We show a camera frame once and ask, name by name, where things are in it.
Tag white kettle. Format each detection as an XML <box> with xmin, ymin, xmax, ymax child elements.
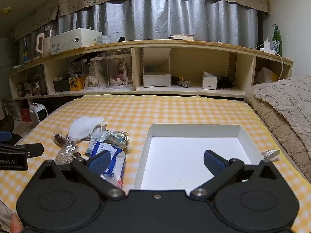
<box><xmin>36</xmin><ymin>32</ymin><xmax>52</xmax><ymax>58</ymax></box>

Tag black fluffy item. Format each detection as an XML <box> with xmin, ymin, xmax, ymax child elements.
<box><xmin>217</xmin><ymin>76</ymin><xmax>234</xmax><ymax>89</ymax></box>

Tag clear bag of rubber bands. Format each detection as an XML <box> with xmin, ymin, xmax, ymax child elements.
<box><xmin>55</xmin><ymin>143</ymin><xmax>76</xmax><ymax>165</ymax></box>

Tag white charger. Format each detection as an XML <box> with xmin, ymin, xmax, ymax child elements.
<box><xmin>259</xmin><ymin>37</ymin><xmax>280</xmax><ymax>53</ymax></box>

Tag blue and white packet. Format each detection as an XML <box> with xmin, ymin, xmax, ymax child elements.
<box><xmin>89</xmin><ymin>141</ymin><xmax>126</xmax><ymax>188</ymax></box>

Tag yellow printed box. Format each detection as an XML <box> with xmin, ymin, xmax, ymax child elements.
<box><xmin>69</xmin><ymin>76</ymin><xmax>85</xmax><ymax>92</ymax></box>

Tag open white shelf box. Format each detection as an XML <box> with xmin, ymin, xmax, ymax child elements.
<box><xmin>142</xmin><ymin>48</ymin><xmax>172</xmax><ymax>87</ymax></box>

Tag small clear plastic packet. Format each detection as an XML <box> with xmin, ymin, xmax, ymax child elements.
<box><xmin>262</xmin><ymin>149</ymin><xmax>280</xmax><ymax>162</ymax></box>

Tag green glass bottle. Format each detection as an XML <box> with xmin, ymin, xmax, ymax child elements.
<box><xmin>272</xmin><ymin>24</ymin><xmax>283</xmax><ymax>56</ymax></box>

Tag small round tin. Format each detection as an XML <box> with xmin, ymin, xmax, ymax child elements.
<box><xmin>96</xmin><ymin>35</ymin><xmax>112</xmax><ymax>45</ymax></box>

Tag person's left hand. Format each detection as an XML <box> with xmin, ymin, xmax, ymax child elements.
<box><xmin>10</xmin><ymin>213</ymin><xmax>24</xmax><ymax>233</ymax></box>

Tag white cardboard box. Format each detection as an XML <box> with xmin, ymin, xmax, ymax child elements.
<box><xmin>134</xmin><ymin>123</ymin><xmax>265</xmax><ymax>190</ymax></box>

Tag red box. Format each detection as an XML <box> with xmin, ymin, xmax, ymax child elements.
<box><xmin>19</xmin><ymin>108</ymin><xmax>33</xmax><ymax>122</ymax></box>

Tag round flat tray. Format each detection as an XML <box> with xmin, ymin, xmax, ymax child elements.
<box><xmin>169</xmin><ymin>34</ymin><xmax>194</xmax><ymax>41</ymax></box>

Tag yellow checkered bed sheet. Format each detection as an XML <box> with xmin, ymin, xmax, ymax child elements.
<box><xmin>0</xmin><ymin>94</ymin><xmax>307</xmax><ymax>233</ymax></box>

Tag clear case with white doll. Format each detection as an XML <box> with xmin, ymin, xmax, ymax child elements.
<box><xmin>82</xmin><ymin>57</ymin><xmax>109</xmax><ymax>90</ymax></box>

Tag white face mask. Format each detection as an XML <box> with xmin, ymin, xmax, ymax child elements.
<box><xmin>69</xmin><ymin>116</ymin><xmax>105</xmax><ymax>139</ymax></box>

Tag wooden headboard shelf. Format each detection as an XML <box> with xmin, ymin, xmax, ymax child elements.
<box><xmin>5</xmin><ymin>39</ymin><xmax>294</xmax><ymax>102</ymax></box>

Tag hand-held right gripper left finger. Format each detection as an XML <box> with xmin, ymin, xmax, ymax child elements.
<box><xmin>39</xmin><ymin>150</ymin><xmax>125</xmax><ymax>201</ymax></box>

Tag group of small jars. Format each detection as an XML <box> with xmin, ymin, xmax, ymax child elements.
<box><xmin>17</xmin><ymin>75</ymin><xmax>48</xmax><ymax>97</ymax></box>

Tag white charger cable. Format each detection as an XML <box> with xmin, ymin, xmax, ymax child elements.
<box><xmin>253</xmin><ymin>41</ymin><xmax>285</xmax><ymax>81</ymax></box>

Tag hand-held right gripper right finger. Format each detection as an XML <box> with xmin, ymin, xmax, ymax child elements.
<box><xmin>190</xmin><ymin>150</ymin><xmax>277</xmax><ymax>199</ymax></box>

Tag white plastic bag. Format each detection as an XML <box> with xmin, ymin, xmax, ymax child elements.
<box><xmin>255</xmin><ymin>66</ymin><xmax>279</xmax><ymax>84</ymax></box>

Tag long white storage box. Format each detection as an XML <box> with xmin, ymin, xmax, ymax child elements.
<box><xmin>50</xmin><ymin>28</ymin><xmax>103</xmax><ymax>55</ymax></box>

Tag white space heater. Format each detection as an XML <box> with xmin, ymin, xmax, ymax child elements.
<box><xmin>29</xmin><ymin>103</ymin><xmax>48</xmax><ymax>122</ymax></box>

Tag grey curtain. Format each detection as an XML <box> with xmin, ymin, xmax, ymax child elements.
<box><xmin>19</xmin><ymin>0</ymin><xmax>258</xmax><ymax>65</ymax></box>

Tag pale blue sachet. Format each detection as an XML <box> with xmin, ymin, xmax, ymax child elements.
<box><xmin>85</xmin><ymin>130</ymin><xmax>108</xmax><ymax>155</ymax></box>

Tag black box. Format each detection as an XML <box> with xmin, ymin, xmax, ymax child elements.
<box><xmin>53</xmin><ymin>79</ymin><xmax>71</xmax><ymax>93</ymax></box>

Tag floral fabric pouch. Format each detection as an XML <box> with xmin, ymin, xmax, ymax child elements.
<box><xmin>104</xmin><ymin>130</ymin><xmax>131</xmax><ymax>149</ymax></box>

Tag white tissue box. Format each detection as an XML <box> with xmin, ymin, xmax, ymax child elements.
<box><xmin>201</xmin><ymin>71</ymin><xmax>218</xmax><ymax>90</ymax></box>

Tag beige fluffy blanket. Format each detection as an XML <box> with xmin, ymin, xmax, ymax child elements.
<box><xmin>244</xmin><ymin>75</ymin><xmax>311</xmax><ymax>183</ymax></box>

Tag clear case with pink doll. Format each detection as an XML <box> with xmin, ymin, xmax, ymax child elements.
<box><xmin>107</xmin><ymin>54</ymin><xmax>133</xmax><ymax>90</ymax></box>

